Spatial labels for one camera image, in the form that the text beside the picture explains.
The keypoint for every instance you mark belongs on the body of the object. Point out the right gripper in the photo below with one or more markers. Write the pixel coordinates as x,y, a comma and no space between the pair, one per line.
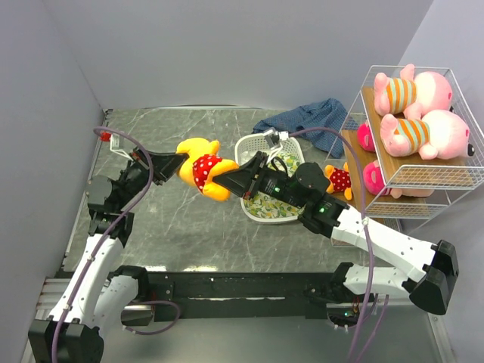
244,181

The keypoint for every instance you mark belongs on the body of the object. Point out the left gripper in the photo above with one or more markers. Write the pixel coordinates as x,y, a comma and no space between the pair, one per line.
165,164

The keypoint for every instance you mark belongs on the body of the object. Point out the yellow plush face-down red dress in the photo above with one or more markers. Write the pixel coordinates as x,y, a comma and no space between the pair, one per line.
203,165

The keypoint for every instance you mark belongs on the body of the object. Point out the yellow plush red dotted dress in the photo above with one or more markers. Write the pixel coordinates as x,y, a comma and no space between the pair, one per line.
339,180

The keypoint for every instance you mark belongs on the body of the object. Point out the black-haired doll pink striped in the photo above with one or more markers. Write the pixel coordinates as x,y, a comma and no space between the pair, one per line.
365,138

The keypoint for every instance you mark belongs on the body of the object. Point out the pink plush striped shirt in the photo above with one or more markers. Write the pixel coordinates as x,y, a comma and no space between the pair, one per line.
412,94
440,134

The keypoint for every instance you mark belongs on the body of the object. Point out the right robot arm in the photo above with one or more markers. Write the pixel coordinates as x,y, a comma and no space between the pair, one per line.
424,272

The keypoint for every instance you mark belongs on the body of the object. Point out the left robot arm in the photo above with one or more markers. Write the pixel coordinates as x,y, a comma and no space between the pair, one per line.
93,301

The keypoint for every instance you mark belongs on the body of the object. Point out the white plastic basket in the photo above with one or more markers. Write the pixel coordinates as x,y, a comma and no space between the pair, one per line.
247,146

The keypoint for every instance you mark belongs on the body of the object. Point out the lemon print cloth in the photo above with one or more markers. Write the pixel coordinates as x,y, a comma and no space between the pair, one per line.
263,206

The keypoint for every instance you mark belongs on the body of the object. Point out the blue checked cloth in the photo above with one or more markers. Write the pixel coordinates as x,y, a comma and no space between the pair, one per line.
329,113

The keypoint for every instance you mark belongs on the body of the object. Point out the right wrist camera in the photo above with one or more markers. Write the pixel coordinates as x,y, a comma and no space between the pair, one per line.
275,138

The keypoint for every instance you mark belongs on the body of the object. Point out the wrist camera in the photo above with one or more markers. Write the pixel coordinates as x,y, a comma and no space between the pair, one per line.
275,138
116,144

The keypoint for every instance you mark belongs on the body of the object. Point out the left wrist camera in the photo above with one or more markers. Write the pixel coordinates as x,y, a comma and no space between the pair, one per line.
116,144

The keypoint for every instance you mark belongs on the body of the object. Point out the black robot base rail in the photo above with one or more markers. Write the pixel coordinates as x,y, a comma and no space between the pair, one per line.
215,294

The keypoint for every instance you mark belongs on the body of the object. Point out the white wire wooden shelf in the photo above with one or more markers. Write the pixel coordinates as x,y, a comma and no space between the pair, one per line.
450,179

